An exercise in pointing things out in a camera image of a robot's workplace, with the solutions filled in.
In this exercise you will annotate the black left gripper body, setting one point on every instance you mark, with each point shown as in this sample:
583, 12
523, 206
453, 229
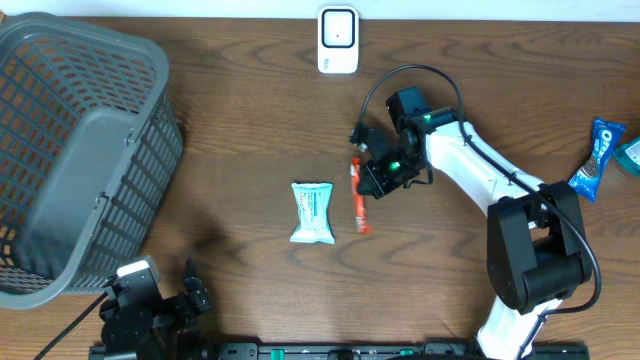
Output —
178, 315

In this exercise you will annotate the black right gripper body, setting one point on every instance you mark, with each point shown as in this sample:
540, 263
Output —
393, 169

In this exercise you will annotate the red Nescafe stick sachet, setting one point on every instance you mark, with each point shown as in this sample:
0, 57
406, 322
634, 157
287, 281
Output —
359, 205

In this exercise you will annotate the mint green wipes pack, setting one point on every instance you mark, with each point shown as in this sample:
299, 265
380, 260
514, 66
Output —
312, 200

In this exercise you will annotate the blue Oreo cookie pack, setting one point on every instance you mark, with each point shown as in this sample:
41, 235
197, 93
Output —
604, 139

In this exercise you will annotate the teal sanitizer bottle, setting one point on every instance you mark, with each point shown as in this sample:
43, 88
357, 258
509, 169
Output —
627, 156

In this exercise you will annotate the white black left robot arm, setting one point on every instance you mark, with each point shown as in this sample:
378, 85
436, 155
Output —
140, 323

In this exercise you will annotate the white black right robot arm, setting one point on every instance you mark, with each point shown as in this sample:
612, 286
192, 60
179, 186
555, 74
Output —
537, 253

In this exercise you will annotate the grey plastic mesh basket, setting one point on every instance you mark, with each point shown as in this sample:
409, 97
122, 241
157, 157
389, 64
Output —
89, 146

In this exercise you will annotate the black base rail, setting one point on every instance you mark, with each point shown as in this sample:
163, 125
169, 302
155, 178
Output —
252, 351

